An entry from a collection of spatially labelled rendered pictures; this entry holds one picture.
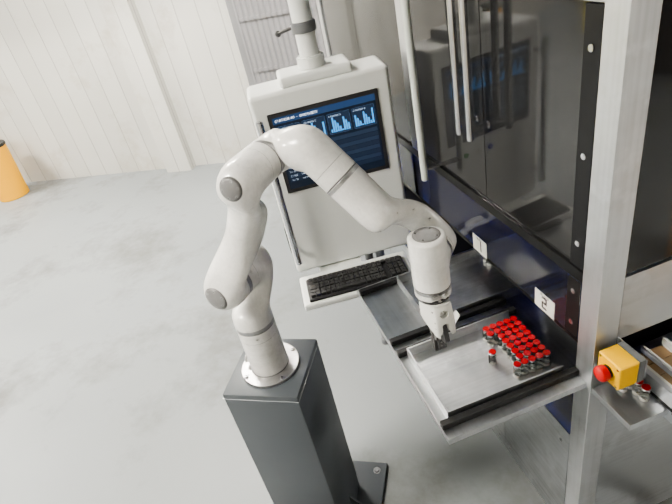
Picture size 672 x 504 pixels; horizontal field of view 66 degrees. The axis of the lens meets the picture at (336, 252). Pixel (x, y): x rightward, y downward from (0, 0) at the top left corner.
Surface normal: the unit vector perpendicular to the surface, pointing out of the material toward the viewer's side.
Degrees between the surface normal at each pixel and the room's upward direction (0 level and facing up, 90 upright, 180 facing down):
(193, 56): 90
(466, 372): 0
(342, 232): 90
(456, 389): 0
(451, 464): 0
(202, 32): 90
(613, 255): 90
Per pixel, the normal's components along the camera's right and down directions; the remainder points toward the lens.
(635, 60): 0.29, 0.48
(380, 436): -0.19, -0.82
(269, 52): -0.21, 0.58
